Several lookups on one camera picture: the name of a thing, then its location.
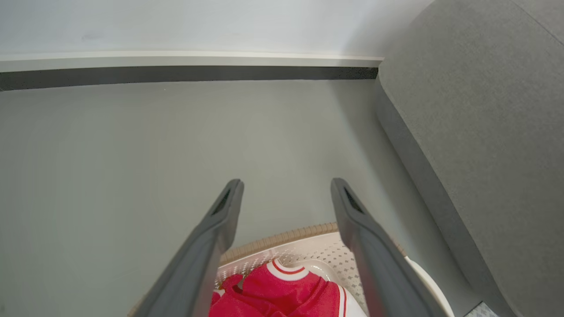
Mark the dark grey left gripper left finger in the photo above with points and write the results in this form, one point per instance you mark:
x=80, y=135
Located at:
x=200, y=264

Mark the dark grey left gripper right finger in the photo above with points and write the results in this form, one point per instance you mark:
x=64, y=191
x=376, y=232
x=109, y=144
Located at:
x=379, y=268

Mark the white perforated laundry basket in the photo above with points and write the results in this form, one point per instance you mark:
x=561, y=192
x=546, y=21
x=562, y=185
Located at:
x=326, y=255

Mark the red white-trimmed garment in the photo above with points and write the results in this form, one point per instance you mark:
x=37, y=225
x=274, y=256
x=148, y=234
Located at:
x=286, y=293

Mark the grey fabric sofa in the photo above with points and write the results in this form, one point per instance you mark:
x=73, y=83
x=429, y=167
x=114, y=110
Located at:
x=484, y=132

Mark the white baseboard with dark strip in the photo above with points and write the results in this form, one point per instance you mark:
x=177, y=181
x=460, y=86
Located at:
x=176, y=68

